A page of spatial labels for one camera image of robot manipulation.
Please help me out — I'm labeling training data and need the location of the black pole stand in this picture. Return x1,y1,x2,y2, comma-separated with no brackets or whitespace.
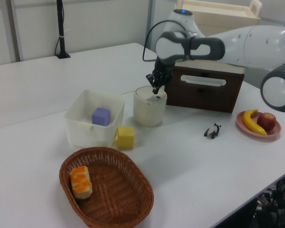
54,0,71,59

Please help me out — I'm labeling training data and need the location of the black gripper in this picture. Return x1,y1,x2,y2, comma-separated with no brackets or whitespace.
145,58,174,95

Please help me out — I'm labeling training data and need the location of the beige wooden crate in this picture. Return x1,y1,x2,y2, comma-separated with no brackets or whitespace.
174,0,263,74

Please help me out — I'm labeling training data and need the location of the yellow cube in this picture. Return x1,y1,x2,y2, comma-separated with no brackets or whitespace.
115,126,135,150

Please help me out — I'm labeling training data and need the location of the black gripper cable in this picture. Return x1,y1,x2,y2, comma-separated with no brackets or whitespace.
142,19,191,63

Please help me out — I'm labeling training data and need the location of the brown wicker basket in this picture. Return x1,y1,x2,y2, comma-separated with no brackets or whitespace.
59,146,155,228

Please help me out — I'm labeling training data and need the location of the orange topped toy bread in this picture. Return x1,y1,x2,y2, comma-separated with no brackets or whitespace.
69,165,93,200

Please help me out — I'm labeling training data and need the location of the dark brown wooden drawer box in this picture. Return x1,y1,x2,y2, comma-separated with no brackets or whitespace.
164,64,245,114

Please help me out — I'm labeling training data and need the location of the small panda toy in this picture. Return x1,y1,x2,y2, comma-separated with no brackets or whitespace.
203,123,222,139

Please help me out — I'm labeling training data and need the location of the cream trash can with lid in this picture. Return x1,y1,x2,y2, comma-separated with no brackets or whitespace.
133,85,168,127

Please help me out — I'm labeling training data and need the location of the red toy apple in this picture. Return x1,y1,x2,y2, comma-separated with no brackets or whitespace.
256,112,276,132

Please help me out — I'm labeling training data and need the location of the pink plate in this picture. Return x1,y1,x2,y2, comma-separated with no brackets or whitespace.
236,111,282,142

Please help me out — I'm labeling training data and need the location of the black cable bundle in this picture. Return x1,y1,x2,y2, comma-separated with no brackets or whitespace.
251,175,285,228

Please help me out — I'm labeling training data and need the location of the purple cube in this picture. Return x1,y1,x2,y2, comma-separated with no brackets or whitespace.
91,107,112,127

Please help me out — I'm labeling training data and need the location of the yellow toy banana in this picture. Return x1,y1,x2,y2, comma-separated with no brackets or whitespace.
242,109,268,136

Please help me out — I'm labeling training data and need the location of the white plastic bin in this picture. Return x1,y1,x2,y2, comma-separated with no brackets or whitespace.
64,89,126,149

